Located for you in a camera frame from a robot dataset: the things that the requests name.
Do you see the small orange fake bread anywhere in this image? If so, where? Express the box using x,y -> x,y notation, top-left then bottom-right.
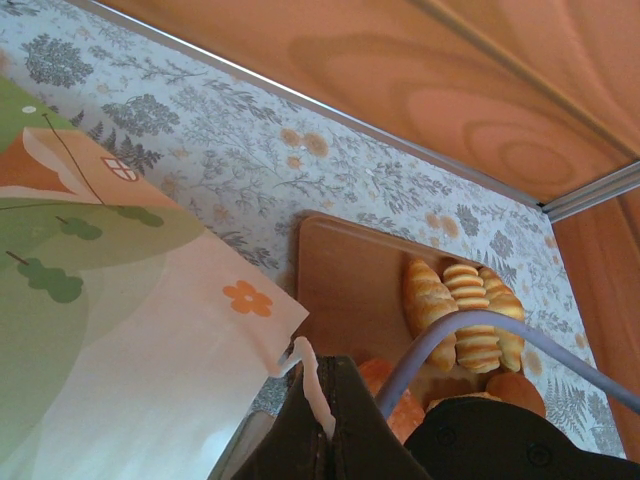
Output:
356,357 -> 427,445

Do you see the brown wooden tray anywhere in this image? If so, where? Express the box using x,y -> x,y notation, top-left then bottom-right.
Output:
295,209 -> 534,401

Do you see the round brown fake bun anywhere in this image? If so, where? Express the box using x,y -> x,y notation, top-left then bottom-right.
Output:
483,371 -> 548,420

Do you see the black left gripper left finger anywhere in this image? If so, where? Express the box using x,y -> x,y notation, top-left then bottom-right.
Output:
232,353 -> 331,480

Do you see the floral table cloth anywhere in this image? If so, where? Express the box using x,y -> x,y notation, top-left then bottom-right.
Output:
0,0 -> 629,459

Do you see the ridged shell-shaped fake bread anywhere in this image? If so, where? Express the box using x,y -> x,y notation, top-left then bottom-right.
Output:
441,262 -> 505,376

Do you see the pale golden fake croissant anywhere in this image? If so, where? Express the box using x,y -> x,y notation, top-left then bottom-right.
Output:
402,256 -> 460,374

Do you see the aluminium frame post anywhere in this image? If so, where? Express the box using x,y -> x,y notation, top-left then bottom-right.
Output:
539,159 -> 640,224

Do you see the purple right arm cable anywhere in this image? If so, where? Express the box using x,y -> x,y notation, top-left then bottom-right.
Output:
373,308 -> 640,417

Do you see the aluminium frame bar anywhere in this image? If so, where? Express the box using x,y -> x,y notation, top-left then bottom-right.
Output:
59,0 -> 549,209

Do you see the white printed paper bag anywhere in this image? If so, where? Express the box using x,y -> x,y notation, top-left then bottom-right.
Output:
0,73 -> 337,480

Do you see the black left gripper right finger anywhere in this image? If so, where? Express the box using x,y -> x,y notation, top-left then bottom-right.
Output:
325,353 -> 432,480

